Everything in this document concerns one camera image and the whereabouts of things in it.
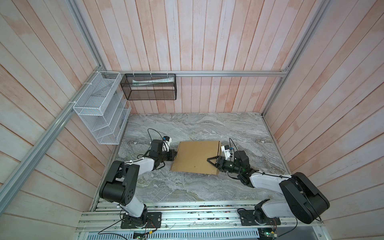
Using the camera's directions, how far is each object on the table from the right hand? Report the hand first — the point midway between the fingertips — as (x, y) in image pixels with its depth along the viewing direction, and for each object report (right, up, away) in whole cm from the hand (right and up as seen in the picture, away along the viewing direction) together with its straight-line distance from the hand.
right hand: (208, 161), depth 84 cm
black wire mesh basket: (-40, +49, +21) cm, 67 cm away
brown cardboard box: (-9, +2, +6) cm, 11 cm away
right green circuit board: (+26, -32, -13) cm, 44 cm away
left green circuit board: (-35, -33, -14) cm, 50 cm away
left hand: (-19, +2, +9) cm, 21 cm away
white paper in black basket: (-34, +48, +6) cm, 59 cm away
